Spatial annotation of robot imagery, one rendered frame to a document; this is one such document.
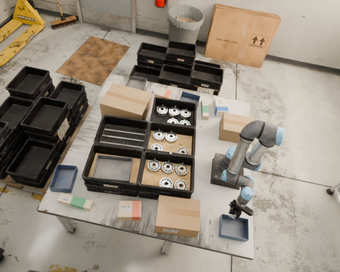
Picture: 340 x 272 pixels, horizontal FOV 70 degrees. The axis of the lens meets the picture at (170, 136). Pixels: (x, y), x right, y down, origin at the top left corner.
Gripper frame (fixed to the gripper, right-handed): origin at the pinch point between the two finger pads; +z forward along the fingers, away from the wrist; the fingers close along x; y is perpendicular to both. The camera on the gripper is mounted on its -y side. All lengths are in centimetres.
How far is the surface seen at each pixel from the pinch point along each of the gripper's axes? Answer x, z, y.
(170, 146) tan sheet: -43, -12, 60
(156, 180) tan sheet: -9, -8, 63
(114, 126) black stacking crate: -49, -13, 112
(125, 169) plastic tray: -12, -9, 89
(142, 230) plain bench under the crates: 23, 10, 64
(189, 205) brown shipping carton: 5.3, -8.8, 35.3
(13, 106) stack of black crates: -83, 27, 242
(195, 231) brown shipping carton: 20.9, -5.4, 28.6
